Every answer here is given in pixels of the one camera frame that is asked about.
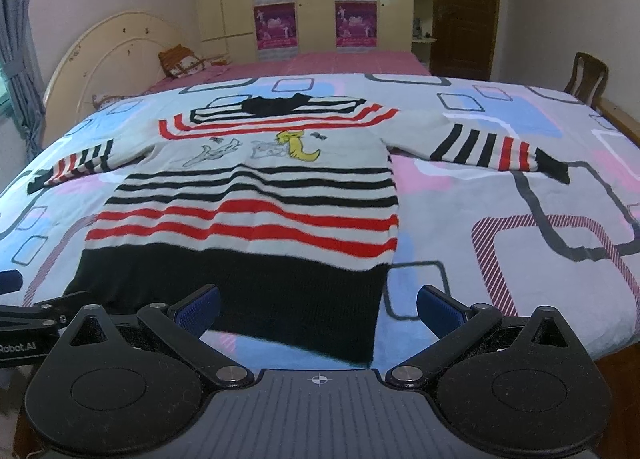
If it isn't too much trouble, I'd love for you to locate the striped knit sweater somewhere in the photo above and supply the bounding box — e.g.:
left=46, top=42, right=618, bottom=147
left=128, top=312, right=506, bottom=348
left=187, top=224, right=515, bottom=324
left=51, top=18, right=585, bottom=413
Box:
left=27, top=93, right=570, bottom=365

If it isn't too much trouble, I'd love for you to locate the wooden chair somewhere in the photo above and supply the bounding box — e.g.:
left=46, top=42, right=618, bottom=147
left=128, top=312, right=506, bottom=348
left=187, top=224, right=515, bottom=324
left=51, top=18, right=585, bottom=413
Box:
left=564, top=52, right=610, bottom=109

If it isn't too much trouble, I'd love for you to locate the patterned bed sheet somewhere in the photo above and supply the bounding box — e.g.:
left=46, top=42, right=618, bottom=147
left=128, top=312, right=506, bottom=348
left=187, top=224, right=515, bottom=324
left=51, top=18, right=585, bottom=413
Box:
left=1, top=74, right=639, bottom=369

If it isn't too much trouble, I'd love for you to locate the patterned small pillow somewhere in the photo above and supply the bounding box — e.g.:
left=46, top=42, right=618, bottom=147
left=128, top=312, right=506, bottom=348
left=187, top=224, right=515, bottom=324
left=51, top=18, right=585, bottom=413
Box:
left=92, top=94, right=130, bottom=112

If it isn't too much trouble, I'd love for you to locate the orange plush pillow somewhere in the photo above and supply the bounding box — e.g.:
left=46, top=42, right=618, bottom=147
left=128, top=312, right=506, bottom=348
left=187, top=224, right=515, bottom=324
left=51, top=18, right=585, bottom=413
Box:
left=157, top=44, right=209, bottom=79

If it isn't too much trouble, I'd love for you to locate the cream round headboard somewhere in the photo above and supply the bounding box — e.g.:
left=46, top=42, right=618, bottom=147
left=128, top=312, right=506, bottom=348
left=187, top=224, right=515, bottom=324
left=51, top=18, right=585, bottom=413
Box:
left=42, top=11, right=201, bottom=146

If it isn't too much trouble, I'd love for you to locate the lower left purple poster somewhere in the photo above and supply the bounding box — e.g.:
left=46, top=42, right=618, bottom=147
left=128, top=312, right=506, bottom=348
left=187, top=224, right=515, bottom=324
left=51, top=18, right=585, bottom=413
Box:
left=254, top=3, right=298, bottom=62

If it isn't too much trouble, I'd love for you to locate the dark wooden door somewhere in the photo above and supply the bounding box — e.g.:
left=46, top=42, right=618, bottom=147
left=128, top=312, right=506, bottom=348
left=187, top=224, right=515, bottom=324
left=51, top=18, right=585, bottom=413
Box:
left=430, top=0, right=499, bottom=80

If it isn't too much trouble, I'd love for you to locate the grey curtain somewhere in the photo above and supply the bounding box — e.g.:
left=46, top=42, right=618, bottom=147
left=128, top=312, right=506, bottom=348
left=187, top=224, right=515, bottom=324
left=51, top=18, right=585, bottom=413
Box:
left=1, top=0, right=46, bottom=161

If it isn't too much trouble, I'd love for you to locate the lower right purple poster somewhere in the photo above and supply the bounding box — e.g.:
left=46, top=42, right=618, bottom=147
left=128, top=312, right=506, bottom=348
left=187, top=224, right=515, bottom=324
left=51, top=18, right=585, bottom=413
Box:
left=335, top=2, right=378, bottom=51

